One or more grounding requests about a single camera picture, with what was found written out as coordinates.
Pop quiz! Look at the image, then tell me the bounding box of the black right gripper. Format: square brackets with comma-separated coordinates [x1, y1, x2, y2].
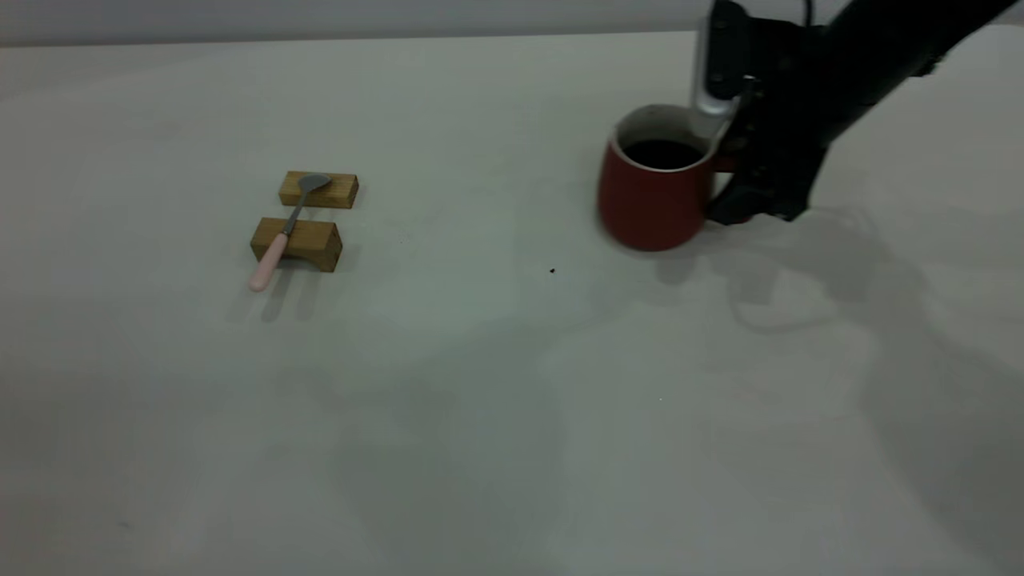
[706, 18, 834, 226]

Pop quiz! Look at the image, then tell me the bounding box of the red mug with dark liquid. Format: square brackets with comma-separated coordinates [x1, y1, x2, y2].
[597, 104, 738, 253]

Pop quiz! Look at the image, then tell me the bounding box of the pink handled metal spoon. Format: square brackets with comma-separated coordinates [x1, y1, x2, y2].
[248, 173, 333, 293]

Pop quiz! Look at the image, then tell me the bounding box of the flat wooden block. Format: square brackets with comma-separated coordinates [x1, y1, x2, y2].
[278, 170, 360, 210]

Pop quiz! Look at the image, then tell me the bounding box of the arched wooden block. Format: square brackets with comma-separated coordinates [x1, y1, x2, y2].
[250, 217, 344, 274]

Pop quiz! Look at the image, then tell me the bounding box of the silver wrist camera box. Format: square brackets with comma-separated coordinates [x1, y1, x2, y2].
[690, 0, 753, 142]

